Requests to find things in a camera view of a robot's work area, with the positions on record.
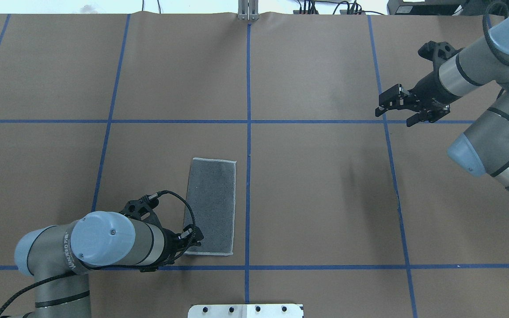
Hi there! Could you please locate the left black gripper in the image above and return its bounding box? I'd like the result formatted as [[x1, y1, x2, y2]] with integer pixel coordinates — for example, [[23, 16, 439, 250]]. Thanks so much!
[[160, 225, 204, 261]]

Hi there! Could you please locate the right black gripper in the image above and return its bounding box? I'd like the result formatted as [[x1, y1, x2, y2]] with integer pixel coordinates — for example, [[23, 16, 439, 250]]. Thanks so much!
[[374, 71, 460, 127]]

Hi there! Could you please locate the pink and grey towel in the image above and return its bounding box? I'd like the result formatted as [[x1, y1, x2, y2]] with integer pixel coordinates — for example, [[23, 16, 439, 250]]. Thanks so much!
[[186, 157, 236, 256]]

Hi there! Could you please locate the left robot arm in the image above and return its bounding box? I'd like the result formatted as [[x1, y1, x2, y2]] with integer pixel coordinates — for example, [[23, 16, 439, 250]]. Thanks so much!
[[0, 211, 204, 318]]

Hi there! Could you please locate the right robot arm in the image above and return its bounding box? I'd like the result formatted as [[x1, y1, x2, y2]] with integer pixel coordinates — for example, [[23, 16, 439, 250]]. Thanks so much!
[[374, 13, 509, 192]]

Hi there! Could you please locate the black box device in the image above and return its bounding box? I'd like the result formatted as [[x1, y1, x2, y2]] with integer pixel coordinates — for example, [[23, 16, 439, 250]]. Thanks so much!
[[386, 0, 464, 16]]

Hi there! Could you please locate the brown paper table cover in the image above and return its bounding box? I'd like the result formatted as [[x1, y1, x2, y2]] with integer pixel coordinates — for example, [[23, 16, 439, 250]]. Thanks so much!
[[0, 12, 509, 318]]

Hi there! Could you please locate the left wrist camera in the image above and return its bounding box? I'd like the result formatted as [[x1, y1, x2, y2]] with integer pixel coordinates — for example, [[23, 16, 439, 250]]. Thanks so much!
[[119, 194, 159, 223]]

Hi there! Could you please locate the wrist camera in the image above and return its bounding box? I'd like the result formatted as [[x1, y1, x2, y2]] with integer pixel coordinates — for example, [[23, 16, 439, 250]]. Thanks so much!
[[119, 194, 159, 223], [418, 41, 463, 63]]

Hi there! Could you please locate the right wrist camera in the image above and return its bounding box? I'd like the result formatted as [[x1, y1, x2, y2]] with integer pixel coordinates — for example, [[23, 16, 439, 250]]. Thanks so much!
[[418, 41, 463, 63]]

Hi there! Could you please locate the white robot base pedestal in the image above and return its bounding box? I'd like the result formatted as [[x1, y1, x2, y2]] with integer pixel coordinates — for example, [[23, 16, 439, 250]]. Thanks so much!
[[187, 303, 305, 318]]

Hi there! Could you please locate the aluminium frame post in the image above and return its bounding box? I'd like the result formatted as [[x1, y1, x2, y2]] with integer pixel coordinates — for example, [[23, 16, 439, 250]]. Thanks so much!
[[237, 0, 260, 22]]

